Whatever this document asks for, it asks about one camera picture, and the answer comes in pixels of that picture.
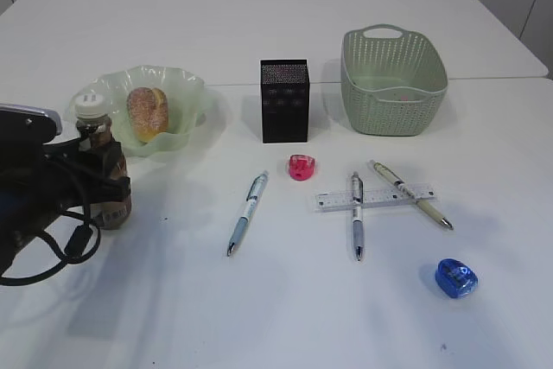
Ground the black mesh pen holder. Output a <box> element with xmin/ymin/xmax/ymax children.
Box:
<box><xmin>260</xmin><ymin>60</ymin><xmax>310</xmax><ymax>143</ymax></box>

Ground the grey grip patterned pen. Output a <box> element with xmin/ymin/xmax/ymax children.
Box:
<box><xmin>351</xmin><ymin>172</ymin><xmax>365</xmax><ymax>261</ymax></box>

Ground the green plastic woven basket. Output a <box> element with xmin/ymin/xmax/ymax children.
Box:
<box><xmin>340</xmin><ymin>24</ymin><xmax>448</xmax><ymax>137</ymax></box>

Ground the green wavy glass plate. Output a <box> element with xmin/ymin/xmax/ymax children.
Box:
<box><xmin>64</xmin><ymin>65</ymin><xmax>211</xmax><ymax>156</ymax></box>

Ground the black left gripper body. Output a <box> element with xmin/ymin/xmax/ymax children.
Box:
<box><xmin>1</xmin><ymin>140</ymin><xmax>86</xmax><ymax>265</ymax></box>

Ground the blue transparent pencil sharpener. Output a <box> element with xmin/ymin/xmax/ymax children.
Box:
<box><xmin>435</xmin><ymin>258</ymin><xmax>479</xmax><ymax>299</ymax></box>

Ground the beige patterned pen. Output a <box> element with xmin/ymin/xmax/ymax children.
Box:
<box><xmin>369</xmin><ymin>160</ymin><xmax>454</xmax><ymax>230</ymax></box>

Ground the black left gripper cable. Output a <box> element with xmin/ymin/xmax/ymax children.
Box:
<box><xmin>0</xmin><ymin>156</ymin><xmax>103</xmax><ymax>287</ymax></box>

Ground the pink pencil sharpener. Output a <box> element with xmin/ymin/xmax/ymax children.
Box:
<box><xmin>288</xmin><ymin>154</ymin><xmax>316</xmax><ymax>181</ymax></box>

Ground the blue grip white pen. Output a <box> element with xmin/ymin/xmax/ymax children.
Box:
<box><xmin>226</xmin><ymin>171</ymin><xmax>269</xmax><ymax>257</ymax></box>

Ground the transparent plastic ruler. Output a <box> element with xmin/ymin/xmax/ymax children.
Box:
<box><xmin>313</xmin><ymin>183</ymin><xmax>437</xmax><ymax>212</ymax></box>

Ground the sugared bread roll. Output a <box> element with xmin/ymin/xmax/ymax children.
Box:
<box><xmin>126</xmin><ymin>87</ymin><xmax>169</xmax><ymax>143</ymax></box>

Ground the brown coffee drink bottle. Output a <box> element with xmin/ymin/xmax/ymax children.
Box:
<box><xmin>73</xmin><ymin>92</ymin><xmax>132</xmax><ymax>230</ymax></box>

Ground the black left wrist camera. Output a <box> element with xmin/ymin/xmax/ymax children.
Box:
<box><xmin>1</xmin><ymin>104</ymin><xmax>62</xmax><ymax>144</ymax></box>

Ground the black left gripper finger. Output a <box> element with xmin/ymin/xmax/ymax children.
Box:
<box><xmin>43</xmin><ymin>137</ymin><xmax>123</xmax><ymax>175</ymax></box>
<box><xmin>83</xmin><ymin>176</ymin><xmax>130</xmax><ymax>203</ymax></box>

